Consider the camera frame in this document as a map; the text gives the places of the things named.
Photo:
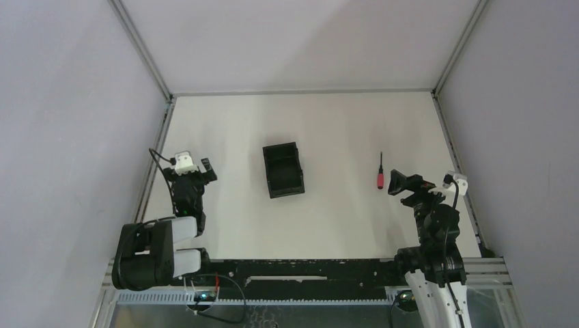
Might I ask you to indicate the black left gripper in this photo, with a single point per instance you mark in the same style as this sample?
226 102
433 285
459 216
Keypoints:
194 177

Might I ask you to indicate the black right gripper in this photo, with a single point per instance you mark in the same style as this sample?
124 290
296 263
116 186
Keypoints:
414 182

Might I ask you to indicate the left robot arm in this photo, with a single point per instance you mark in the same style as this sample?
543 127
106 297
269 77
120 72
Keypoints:
146 254

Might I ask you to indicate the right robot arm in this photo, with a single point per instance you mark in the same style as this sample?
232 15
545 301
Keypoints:
434 270

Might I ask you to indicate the black plastic bin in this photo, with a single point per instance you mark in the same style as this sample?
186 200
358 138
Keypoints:
284 174

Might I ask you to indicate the red handled screwdriver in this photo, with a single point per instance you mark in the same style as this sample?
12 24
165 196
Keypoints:
380 176

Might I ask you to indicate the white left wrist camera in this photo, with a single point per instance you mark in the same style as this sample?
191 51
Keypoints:
184 163

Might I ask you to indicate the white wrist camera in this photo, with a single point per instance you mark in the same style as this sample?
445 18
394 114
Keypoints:
453 184
184 163

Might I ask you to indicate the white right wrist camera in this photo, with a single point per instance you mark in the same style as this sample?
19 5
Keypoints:
453 184

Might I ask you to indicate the black mounting rail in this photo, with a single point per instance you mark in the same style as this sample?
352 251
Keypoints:
305 280

